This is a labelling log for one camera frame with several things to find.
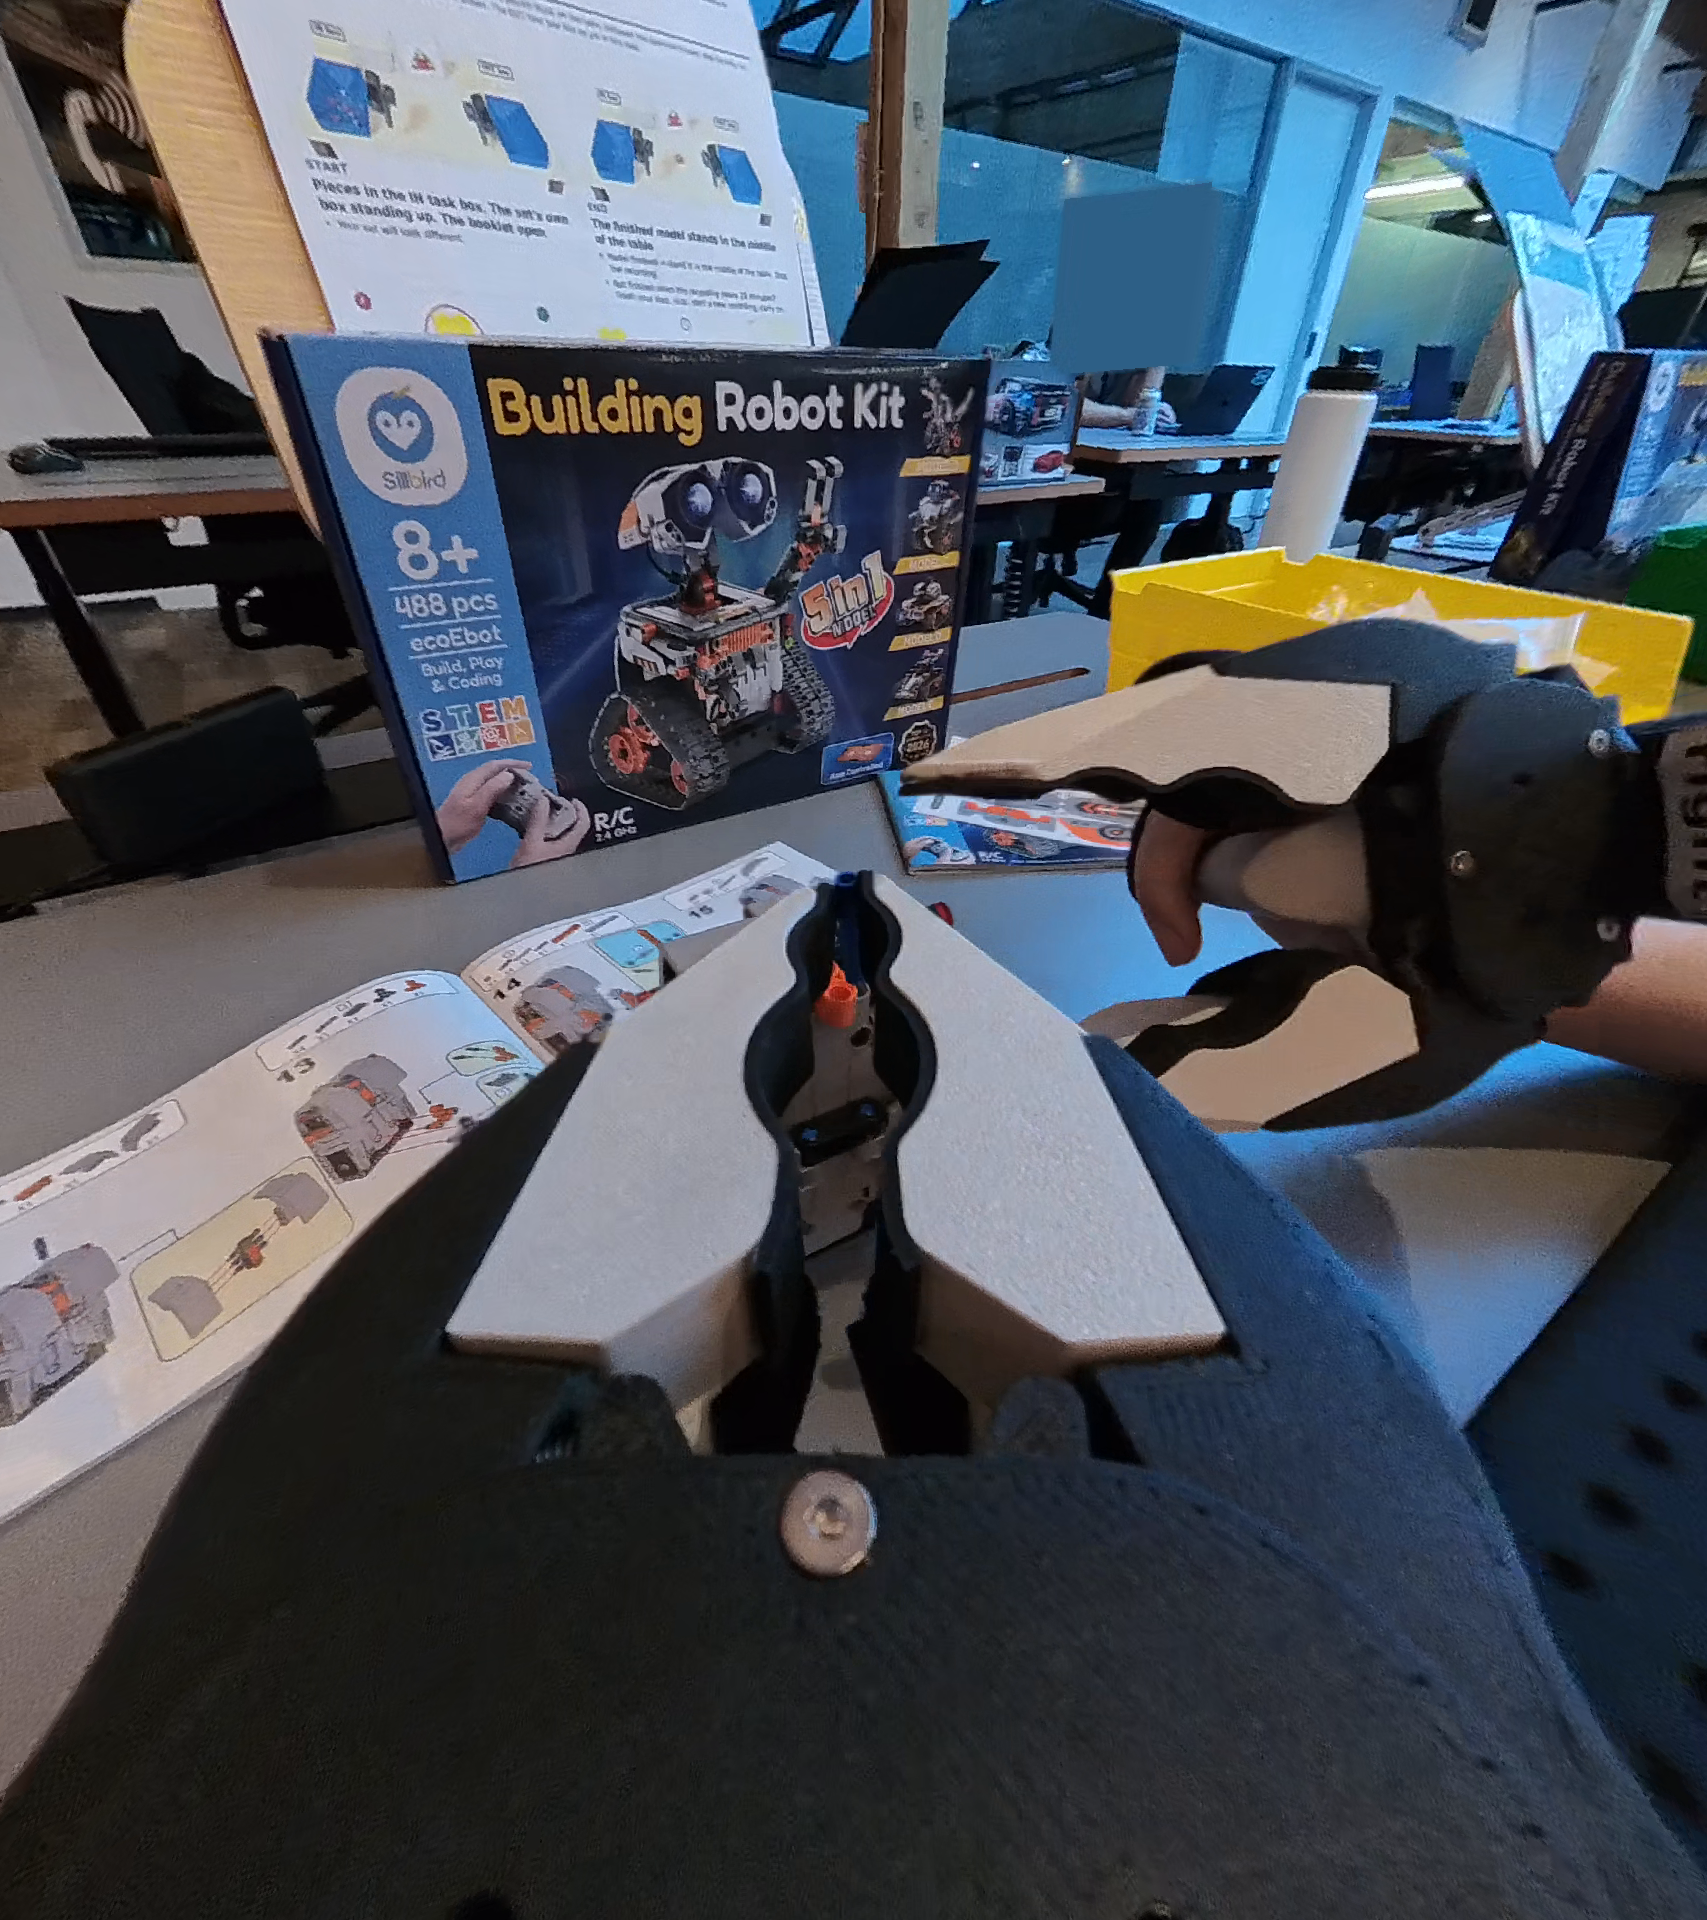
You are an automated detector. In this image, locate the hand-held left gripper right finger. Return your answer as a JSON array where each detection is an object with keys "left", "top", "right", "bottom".
[{"left": 853, "top": 875, "right": 1229, "bottom": 1434}]

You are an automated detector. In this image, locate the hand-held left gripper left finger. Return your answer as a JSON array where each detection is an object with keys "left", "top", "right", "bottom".
[{"left": 443, "top": 883, "right": 843, "bottom": 1454}]

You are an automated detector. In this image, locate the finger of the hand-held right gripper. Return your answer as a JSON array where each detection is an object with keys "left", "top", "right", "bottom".
[
  {"left": 897, "top": 665, "right": 1397, "bottom": 812},
  {"left": 1077, "top": 949, "right": 1427, "bottom": 1139}
]

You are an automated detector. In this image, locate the grey toy robot model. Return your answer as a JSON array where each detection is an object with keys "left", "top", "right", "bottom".
[{"left": 657, "top": 900, "right": 951, "bottom": 1443}]

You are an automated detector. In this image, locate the grey desk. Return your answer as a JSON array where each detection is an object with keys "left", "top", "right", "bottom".
[{"left": 0, "top": 607, "right": 1695, "bottom": 1920}]

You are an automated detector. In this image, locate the yellow plastic bin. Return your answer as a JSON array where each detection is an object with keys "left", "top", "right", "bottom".
[{"left": 1105, "top": 546, "right": 1695, "bottom": 722}]

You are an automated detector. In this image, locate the printed sticker sheet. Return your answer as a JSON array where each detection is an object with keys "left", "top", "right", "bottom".
[{"left": 943, "top": 786, "right": 1147, "bottom": 850}]

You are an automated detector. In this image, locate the white water bottle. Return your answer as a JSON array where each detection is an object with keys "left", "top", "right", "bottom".
[{"left": 1257, "top": 345, "right": 1383, "bottom": 560}]

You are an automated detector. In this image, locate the dark laptop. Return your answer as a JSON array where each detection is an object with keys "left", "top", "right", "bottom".
[{"left": 1183, "top": 361, "right": 1277, "bottom": 438}]

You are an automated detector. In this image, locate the car model kit box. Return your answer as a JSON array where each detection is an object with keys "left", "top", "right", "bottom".
[{"left": 979, "top": 375, "right": 1079, "bottom": 487}]

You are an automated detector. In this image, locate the blue robot kit box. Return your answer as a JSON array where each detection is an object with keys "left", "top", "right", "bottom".
[
  {"left": 1489, "top": 349, "right": 1707, "bottom": 595},
  {"left": 260, "top": 330, "right": 993, "bottom": 889}
]

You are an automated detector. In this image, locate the white instruction booklet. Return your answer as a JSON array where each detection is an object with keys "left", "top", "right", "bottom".
[{"left": 0, "top": 842, "right": 839, "bottom": 1592}]

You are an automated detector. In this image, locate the board on wooden easel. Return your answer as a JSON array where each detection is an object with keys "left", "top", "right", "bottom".
[{"left": 1453, "top": 120, "right": 1619, "bottom": 452}]

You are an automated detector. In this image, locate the black perforated panel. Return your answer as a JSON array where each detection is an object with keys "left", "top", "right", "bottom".
[{"left": 1467, "top": 1116, "right": 1707, "bottom": 1920}]

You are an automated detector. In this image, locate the dark grey case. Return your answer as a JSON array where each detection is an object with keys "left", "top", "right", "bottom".
[{"left": 44, "top": 686, "right": 334, "bottom": 880}]

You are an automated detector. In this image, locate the white printed notice sheet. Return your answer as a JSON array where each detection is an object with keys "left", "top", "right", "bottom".
[{"left": 216, "top": 0, "right": 831, "bottom": 349}]

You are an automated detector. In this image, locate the wood-topped table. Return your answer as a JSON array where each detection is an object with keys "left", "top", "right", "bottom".
[{"left": 0, "top": 443, "right": 300, "bottom": 738}]

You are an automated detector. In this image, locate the curved plywood panel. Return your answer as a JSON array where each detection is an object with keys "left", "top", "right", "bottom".
[{"left": 122, "top": 0, "right": 346, "bottom": 499}]

